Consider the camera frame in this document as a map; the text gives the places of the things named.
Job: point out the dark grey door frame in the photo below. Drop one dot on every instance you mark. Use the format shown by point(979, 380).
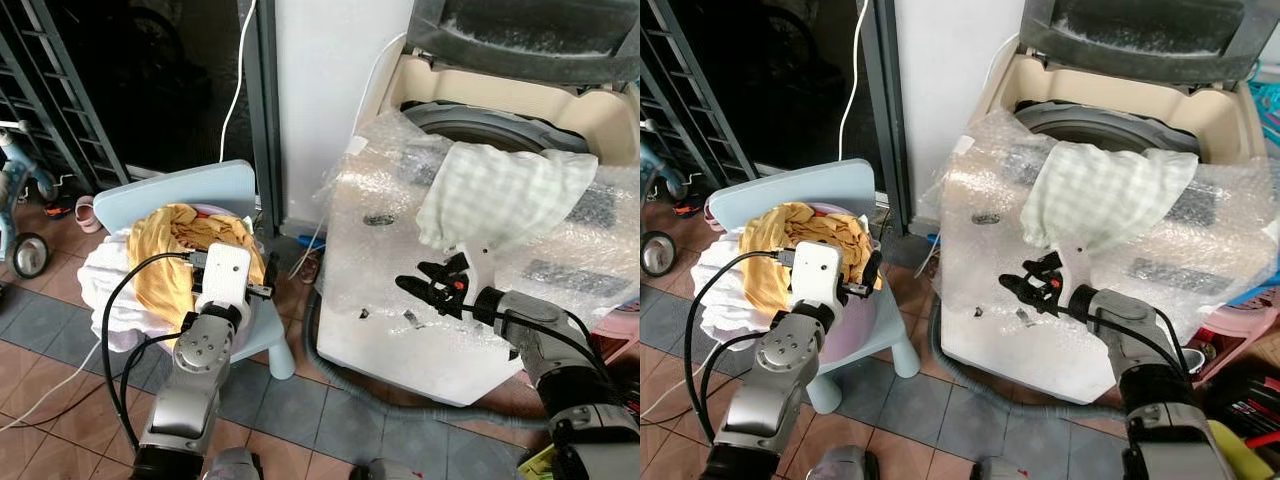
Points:
point(888, 120)
point(265, 120)

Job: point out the pale green checked cloth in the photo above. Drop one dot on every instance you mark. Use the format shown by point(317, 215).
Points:
point(1100, 195)
point(500, 195)

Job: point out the dark metal folding gate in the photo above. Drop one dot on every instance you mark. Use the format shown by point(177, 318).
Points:
point(690, 90)
point(60, 90)

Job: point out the clear bubble wrap sheet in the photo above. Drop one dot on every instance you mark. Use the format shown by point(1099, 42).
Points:
point(985, 250)
point(370, 240)

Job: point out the black red tool case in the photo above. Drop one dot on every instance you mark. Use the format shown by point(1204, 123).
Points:
point(1245, 405)

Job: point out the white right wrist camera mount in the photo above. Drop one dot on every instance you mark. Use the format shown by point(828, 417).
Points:
point(1076, 267)
point(482, 265)

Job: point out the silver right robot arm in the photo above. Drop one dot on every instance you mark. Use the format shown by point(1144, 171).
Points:
point(545, 335)
point(1135, 335)

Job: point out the pink plastic stool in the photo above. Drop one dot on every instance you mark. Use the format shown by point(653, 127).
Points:
point(620, 322)
point(1245, 335)

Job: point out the grey left robot leg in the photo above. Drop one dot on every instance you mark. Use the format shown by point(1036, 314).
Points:
point(845, 465)
point(233, 466)

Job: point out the light blue child chair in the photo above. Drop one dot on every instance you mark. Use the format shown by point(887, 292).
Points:
point(170, 185)
point(790, 182)

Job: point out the white top-load washing machine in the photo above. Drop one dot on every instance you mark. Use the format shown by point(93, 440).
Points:
point(1020, 360)
point(420, 360)

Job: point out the white cup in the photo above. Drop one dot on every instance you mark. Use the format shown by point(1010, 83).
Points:
point(1202, 360)

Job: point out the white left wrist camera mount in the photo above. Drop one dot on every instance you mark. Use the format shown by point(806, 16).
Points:
point(817, 275)
point(225, 275)

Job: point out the pink cup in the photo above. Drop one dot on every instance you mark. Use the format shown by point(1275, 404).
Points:
point(708, 210)
point(86, 213)

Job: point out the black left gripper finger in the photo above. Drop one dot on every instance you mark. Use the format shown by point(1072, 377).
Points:
point(874, 270)
point(271, 270)

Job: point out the light blue child tricycle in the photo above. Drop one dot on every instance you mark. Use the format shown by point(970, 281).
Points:
point(25, 255)
point(657, 255)

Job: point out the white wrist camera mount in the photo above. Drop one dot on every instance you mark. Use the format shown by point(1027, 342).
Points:
point(482, 265)
point(817, 275)
point(1076, 267)
point(225, 275)

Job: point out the yellow green plastic item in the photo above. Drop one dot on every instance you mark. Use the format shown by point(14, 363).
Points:
point(538, 464)
point(1245, 455)

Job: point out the teal patterned cloth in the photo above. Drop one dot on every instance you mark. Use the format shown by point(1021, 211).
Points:
point(1268, 115)

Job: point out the yellow cloth garment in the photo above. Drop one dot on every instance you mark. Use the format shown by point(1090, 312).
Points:
point(165, 260)
point(775, 250)

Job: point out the white cloth garment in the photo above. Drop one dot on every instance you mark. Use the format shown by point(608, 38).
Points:
point(105, 290)
point(720, 290)

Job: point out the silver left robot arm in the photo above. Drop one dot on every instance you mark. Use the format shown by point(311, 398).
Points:
point(775, 390)
point(195, 390)

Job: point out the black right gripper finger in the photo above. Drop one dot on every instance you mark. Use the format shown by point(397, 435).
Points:
point(1040, 263)
point(440, 266)
point(418, 288)
point(1020, 287)

